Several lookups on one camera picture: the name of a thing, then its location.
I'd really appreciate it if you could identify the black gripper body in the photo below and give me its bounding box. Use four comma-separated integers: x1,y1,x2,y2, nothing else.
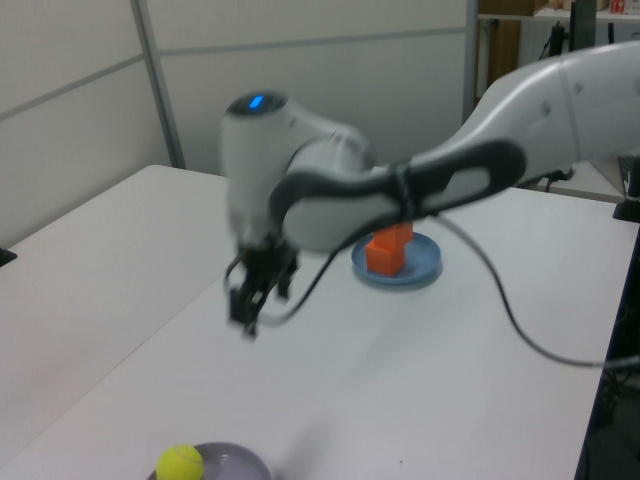
233,239,301,297

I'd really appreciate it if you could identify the orange cube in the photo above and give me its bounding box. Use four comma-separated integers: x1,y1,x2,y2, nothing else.
365,238,406,278
375,224,416,252

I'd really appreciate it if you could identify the yellow tennis ball black print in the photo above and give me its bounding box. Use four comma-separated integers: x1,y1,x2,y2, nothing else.
155,443,205,480

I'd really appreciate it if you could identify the blue plate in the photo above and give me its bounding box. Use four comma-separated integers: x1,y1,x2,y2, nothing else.
350,230,444,290

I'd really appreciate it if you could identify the purple plate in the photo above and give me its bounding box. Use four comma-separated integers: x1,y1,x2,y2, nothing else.
147,441,273,480

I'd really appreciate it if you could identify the wooden board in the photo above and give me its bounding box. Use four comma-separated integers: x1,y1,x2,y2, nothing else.
487,19,521,86

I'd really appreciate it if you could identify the white background desk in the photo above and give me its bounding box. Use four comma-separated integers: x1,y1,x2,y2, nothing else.
517,159,629,204

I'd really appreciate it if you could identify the black tripod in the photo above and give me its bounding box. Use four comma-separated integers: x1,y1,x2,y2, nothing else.
547,22,571,59

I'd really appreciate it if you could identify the black vertical pole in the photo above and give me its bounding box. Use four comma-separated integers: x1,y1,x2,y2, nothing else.
569,0,597,51

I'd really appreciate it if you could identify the grey partition post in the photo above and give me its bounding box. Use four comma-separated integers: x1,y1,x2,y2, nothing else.
463,0,482,121
130,0,187,170

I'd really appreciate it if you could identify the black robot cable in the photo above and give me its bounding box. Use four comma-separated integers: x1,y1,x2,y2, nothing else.
224,214,640,366

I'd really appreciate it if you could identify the dark table side frame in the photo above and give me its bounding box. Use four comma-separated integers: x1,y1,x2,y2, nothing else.
573,219,640,480

